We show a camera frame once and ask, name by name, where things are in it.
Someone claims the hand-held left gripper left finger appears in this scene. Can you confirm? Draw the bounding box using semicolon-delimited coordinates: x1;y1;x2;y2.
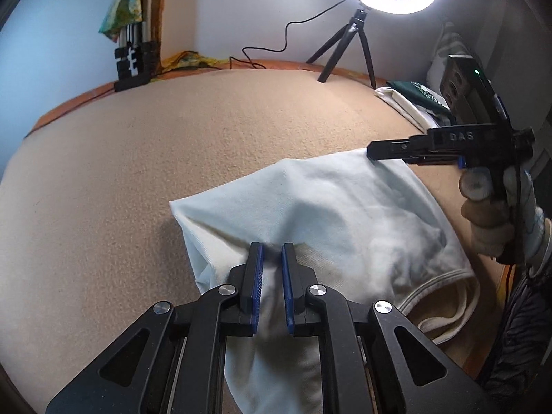
45;241;265;414

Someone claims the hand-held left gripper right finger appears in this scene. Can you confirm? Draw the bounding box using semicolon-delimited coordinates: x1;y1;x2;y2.
281;242;488;414

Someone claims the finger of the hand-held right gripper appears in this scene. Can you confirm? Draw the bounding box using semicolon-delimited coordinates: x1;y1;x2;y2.
366;137;432;162
405;153;466;170

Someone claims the white tank top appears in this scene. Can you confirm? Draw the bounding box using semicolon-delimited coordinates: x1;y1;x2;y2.
169;147;480;414

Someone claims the folded clothes pile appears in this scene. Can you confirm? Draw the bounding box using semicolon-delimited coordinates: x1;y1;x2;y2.
373;87;458;135

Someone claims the person's right hand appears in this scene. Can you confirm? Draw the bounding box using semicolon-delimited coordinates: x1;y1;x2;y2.
458;165;552;270

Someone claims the folded green printed garment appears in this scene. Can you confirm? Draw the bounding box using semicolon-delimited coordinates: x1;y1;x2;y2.
387;78;451;110

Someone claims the leaf patterned pillow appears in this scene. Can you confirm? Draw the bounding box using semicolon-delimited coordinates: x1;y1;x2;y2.
425;21;471;96

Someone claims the black mini tripod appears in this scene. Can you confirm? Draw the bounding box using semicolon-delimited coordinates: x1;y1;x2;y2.
305;9;378;90

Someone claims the beige blanket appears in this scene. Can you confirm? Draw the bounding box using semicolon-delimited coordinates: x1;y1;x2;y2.
0;69;514;414

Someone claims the person's dark quilted jacket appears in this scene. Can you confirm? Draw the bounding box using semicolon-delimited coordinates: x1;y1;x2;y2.
476;263;552;404

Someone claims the yellow patterned cloth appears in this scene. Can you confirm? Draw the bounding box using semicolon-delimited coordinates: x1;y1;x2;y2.
160;51;225;74

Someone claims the wooden board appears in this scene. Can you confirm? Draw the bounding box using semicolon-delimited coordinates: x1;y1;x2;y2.
144;0;168;70

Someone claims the colourful hanging cloth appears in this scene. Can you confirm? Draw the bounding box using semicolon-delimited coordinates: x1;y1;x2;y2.
98;0;149;44

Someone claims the black power cable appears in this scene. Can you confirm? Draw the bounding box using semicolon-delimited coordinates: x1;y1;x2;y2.
229;0;354;70

